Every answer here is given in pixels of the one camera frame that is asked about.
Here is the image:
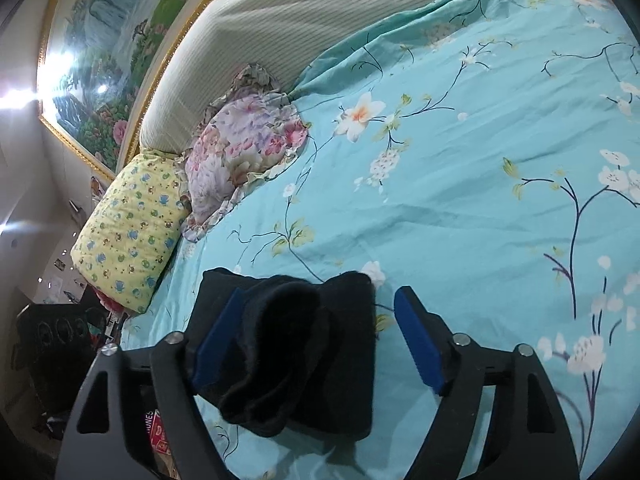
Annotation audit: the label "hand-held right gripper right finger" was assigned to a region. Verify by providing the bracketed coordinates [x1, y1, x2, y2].
[393, 286, 581, 480]

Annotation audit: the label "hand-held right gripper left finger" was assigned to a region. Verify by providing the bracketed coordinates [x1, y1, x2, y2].
[54, 290, 246, 480]

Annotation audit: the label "black pants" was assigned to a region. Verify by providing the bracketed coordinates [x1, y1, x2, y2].
[189, 267, 377, 443]

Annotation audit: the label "red printed packet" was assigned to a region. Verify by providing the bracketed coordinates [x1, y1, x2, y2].
[142, 407, 173, 461]

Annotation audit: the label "red cloth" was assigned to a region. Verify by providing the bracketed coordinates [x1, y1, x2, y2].
[92, 287, 126, 316]

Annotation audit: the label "turquoise floral blanket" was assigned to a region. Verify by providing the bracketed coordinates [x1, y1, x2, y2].
[120, 0, 640, 480]

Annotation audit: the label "yellow printed pillow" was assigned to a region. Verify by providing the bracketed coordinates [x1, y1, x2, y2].
[71, 152, 192, 315]

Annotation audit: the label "black speaker box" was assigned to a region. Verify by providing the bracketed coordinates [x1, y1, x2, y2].
[15, 300, 111, 411]

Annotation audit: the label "pink floral ruffled pillow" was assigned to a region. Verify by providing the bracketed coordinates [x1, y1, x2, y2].
[180, 63, 310, 243]

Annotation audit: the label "gold framed landscape painting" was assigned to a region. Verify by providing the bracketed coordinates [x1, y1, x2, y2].
[37, 0, 251, 183]

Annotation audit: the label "beige ribbed headboard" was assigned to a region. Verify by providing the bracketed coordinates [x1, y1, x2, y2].
[139, 0, 558, 156]

